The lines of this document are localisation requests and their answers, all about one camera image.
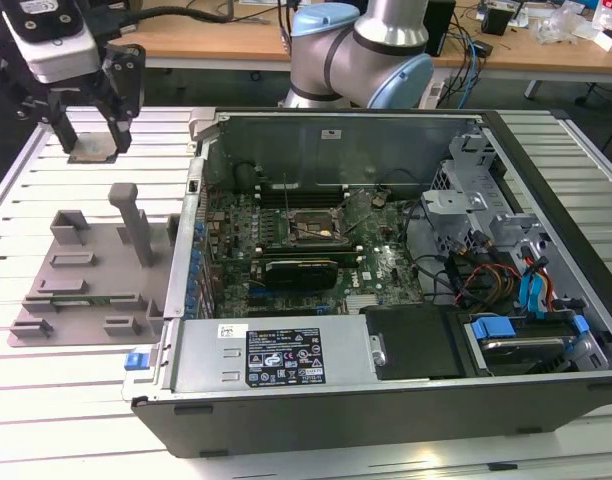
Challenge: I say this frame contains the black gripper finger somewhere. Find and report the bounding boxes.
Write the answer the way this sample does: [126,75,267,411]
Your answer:
[98,43,147,155]
[0,29,80,154]

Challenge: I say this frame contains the silver CPU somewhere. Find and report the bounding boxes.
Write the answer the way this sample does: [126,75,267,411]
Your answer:
[69,132,117,164]

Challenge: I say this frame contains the metal socket cover frame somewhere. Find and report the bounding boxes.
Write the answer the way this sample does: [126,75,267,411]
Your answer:
[335,187,385,225]

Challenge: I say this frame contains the CPU socket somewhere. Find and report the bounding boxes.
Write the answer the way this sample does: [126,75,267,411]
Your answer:
[284,207,348,245]

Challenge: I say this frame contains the wooden desk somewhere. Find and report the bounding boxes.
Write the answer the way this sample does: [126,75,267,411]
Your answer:
[105,0,612,101]

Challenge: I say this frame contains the grey parts rack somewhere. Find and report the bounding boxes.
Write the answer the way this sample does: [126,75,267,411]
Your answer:
[5,182,183,349]

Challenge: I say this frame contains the black graphics card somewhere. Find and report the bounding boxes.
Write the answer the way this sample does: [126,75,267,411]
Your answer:
[261,256,338,304]

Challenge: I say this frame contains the silver power supply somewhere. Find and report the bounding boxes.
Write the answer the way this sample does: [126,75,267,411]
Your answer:
[171,318,383,396]

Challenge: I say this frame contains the green motherboard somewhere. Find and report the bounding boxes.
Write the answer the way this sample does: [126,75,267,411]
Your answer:
[200,184,427,319]

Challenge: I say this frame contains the black tower box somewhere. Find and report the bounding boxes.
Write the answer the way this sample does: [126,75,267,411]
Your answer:
[425,0,457,59]

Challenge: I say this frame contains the silver finned heatsink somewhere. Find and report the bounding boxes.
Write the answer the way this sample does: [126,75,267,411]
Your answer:
[344,293,387,315]

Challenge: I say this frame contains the small black box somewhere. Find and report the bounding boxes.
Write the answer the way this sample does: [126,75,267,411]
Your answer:
[482,5,518,37]

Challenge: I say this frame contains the black plastic shroud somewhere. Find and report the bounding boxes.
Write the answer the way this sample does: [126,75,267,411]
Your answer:
[359,303,470,382]

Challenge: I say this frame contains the black and silver PC case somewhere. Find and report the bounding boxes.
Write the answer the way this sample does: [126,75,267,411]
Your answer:
[123,106,612,459]

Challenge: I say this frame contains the blue disk carrier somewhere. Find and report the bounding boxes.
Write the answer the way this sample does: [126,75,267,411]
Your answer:
[468,313,588,351]

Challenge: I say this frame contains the clear plastic bag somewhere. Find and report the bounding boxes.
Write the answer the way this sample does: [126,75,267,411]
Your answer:
[535,2,600,47]

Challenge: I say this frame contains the hard disk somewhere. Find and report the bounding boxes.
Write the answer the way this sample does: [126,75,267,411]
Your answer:
[478,335,572,375]

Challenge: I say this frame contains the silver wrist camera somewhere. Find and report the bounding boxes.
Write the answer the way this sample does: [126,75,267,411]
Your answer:
[0,0,98,85]

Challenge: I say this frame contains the black camera cable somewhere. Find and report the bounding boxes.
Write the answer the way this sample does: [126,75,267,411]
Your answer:
[93,7,227,42]

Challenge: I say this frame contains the grey case latch handle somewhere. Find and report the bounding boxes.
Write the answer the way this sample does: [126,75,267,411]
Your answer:
[188,106,220,144]

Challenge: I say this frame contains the black power cable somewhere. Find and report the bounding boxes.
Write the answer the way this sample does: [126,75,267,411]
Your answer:
[403,197,455,304]

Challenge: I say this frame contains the blue cable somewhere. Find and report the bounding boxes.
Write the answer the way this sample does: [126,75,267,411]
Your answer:
[458,27,483,109]

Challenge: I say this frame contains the silver disk bay bracket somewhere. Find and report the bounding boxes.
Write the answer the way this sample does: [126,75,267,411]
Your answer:
[419,188,490,251]

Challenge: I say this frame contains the orange yellow power wires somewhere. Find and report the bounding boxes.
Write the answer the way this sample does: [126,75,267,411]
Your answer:
[448,249,520,306]

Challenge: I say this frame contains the blue data wire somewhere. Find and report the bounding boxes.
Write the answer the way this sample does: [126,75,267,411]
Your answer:
[516,254,551,319]

